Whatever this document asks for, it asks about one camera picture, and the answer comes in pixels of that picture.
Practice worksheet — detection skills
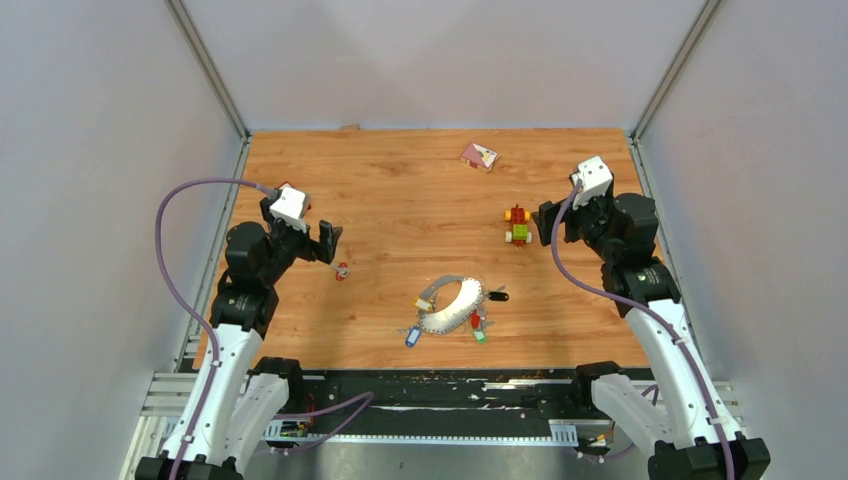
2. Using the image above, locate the blue key tag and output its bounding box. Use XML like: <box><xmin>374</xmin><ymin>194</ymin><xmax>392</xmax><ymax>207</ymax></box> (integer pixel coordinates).
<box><xmin>404</xmin><ymin>326</ymin><xmax>422</xmax><ymax>348</ymax></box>

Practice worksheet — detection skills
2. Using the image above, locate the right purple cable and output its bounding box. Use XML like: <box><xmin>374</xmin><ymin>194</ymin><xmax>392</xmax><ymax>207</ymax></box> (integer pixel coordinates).
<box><xmin>549</xmin><ymin>186</ymin><xmax>738</xmax><ymax>480</ymax></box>

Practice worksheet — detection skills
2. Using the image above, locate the black key fob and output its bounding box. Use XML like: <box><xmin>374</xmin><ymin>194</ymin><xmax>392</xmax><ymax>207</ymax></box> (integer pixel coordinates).
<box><xmin>485</xmin><ymin>289</ymin><xmax>510</xmax><ymax>302</ymax></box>

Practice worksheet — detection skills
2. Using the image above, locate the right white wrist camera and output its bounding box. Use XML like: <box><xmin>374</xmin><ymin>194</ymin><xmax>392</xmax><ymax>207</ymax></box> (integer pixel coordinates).
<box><xmin>570</xmin><ymin>156</ymin><xmax>614</xmax><ymax>210</ymax></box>

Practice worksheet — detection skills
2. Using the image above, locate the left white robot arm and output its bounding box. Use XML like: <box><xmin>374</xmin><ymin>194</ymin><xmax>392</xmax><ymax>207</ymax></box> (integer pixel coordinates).
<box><xmin>134</xmin><ymin>189</ymin><xmax>342</xmax><ymax>479</ymax></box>

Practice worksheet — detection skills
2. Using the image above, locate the large perforated metal keyring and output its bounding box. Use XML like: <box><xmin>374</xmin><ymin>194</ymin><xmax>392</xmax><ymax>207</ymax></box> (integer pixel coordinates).
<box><xmin>415</xmin><ymin>275</ymin><xmax>484</xmax><ymax>335</ymax></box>

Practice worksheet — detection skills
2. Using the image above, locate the pink patterned wooden block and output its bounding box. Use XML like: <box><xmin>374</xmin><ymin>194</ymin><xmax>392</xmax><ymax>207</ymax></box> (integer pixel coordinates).
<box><xmin>459</xmin><ymin>142</ymin><xmax>500</xmax><ymax>173</ymax></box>

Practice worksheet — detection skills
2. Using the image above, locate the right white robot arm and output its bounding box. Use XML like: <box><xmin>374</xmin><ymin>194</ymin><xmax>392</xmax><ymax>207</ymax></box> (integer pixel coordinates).
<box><xmin>531</xmin><ymin>193</ymin><xmax>771</xmax><ymax>479</ymax></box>

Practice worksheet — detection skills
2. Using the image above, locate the red tag small key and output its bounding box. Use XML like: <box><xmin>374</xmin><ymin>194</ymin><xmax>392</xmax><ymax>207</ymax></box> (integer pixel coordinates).
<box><xmin>331</xmin><ymin>262</ymin><xmax>350</xmax><ymax>281</ymax></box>

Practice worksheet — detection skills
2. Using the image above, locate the toy brick car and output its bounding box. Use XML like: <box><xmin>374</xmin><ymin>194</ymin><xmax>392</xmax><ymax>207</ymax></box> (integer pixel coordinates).
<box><xmin>504</xmin><ymin>204</ymin><xmax>533</xmax><ymax>246</ymax></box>

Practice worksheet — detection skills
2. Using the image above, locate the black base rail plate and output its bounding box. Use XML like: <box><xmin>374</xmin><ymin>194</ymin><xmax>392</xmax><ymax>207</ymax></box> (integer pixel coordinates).
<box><xmin>280</xmin><ymin>368</ymin><xmax>611</xmax><ymax>442</ymax></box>

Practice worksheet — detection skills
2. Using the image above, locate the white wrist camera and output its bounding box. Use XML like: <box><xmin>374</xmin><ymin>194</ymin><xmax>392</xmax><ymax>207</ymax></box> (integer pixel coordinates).
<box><xmin>570</xmin><ymin>156</ymin><xmax>614</xmax><ymax>210</ymax></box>
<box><xmin>269</xmin><ymin>187</ymin><xmax>311</xmax><ymax>233</ymax></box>

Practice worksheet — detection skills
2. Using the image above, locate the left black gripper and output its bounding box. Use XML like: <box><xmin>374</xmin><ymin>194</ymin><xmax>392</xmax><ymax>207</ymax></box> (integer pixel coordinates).
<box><xmin>260</xmin><ymin>199</ymin><xmax>342</xmax><ymax>285</ymax></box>

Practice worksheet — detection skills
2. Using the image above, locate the yellow key tag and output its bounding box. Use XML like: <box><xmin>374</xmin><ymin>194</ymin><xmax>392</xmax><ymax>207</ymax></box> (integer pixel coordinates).
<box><xmin>414</xmin><ymin>298</ymin><xmax>433</xmax><ymax>312</ymax></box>

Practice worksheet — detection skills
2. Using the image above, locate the green key tag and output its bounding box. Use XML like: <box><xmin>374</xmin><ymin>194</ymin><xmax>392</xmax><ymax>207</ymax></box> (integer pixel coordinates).
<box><xmin>472</xmin><ymin>329</ymin><xmax>487</xmax><ymax>344</ymax></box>

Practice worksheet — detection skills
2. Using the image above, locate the white slotted cable duct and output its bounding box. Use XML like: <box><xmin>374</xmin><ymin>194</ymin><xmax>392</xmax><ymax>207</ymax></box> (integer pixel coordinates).
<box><xmin>262</xmin><ymin>420</ymin><xmax>580</xmax><ymax>448</ymax></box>

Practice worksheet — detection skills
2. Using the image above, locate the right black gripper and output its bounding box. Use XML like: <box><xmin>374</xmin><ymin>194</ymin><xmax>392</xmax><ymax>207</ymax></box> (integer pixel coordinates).
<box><xmin>531</xmin><ymin>188</ymin><xmax>618</xmax><ymax>262</ymax></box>

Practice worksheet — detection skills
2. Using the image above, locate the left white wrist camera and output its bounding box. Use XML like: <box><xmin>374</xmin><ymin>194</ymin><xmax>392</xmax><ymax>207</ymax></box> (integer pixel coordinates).
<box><xmin>269</xmin><ymin>187</ymin><xmax>311</xmax><ymax>233</ymax></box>

